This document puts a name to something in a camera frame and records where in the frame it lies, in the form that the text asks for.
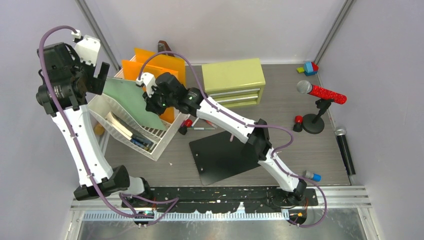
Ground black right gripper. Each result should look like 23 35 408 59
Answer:
141 85 176 118

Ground mint green clipboard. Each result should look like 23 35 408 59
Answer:
102 77 167 130

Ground red black stamp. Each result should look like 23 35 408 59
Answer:
178 119 193 135
292 115 303 133

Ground thick orange binder folder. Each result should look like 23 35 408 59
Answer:
122 60 178 124

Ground white plastic file rack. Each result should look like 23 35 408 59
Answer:
86 56 190 162

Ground Nineteen Eighty-Four dark book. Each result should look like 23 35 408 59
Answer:
105 112 155 153

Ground black clipboard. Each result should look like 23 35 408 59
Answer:
189 131 260 186

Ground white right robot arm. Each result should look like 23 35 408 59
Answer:
136 72 307 205

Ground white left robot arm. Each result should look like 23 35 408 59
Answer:
36 37 154 207

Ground thin orange folder in rack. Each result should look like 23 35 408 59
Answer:
134 48 187 87

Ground brown wooden object behind rack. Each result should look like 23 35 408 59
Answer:
157 40 175 57

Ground orange red marker pen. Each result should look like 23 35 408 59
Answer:
205 120 218 129

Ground green metal drawer cabinet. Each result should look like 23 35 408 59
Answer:
201 58 266 108

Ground red glitter microphone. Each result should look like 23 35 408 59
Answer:
296 80 347 105

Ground colourful toy blocks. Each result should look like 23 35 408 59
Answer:
296 61 319 76

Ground black microphone stand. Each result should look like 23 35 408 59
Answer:
301 98 335 135

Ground blue silver small marker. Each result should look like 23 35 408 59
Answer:
302 170 322 182

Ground black handheld microphone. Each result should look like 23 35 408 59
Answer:
334 128 356 176

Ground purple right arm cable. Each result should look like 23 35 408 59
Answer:
137 51 329 229

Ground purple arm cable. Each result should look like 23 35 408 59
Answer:
137 51 329 229
38 25 180 226

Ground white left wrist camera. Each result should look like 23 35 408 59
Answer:
71 29 101 67

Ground wooden handle tool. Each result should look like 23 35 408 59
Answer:
93 123 105 136

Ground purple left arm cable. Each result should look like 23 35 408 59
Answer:
38 25 180 226

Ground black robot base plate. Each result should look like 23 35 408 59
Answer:
121 186 319 215

